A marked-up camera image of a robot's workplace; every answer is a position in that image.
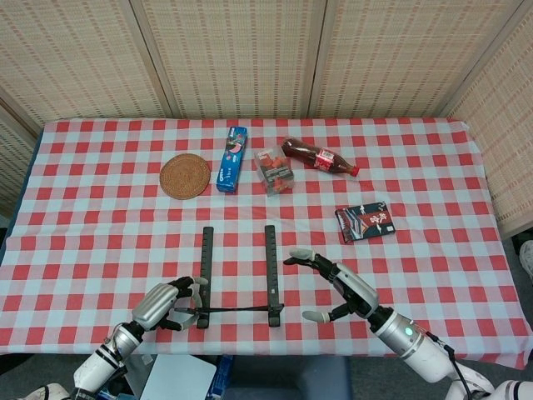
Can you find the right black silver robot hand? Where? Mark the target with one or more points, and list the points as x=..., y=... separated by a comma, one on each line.
x=356, y=289

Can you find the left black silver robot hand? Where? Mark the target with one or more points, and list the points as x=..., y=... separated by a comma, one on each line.
x=156, y=304

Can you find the black folding stand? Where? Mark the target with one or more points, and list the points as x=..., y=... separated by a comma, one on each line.
x=270, y=250

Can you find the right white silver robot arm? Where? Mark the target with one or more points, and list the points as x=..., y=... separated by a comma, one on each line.
x=412, y=346

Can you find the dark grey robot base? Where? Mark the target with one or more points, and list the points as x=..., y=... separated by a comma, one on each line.
x=291, y=379

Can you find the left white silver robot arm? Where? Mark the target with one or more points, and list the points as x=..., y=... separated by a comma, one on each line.
x=98, y=366

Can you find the dark snack packet red print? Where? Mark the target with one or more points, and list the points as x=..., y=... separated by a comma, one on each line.
x=366, y=221

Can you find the white flat board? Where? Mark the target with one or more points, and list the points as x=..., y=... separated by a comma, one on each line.
x=179, y=377

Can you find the blue carton box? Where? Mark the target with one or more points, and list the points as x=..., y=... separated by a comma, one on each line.
x=220, y=375

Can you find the red white checkered tablecloth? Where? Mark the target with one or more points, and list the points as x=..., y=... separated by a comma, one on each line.
x=104, y=200

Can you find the round brown rattan coaster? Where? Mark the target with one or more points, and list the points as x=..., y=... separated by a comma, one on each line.
x=184, y=176

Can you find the cola bottle with red label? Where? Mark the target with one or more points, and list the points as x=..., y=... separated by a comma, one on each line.
x=312, y=156

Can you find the clear plastic box red contents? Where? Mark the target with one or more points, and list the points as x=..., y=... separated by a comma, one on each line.
x=275, y=171

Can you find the blue Oreo cookie box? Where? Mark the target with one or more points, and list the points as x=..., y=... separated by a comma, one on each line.
x=231, y=166

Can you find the white shoe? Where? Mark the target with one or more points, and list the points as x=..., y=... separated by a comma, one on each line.
x=526, y=258

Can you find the bamboo folding screen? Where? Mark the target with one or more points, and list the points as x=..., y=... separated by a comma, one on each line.
x=250, y=62

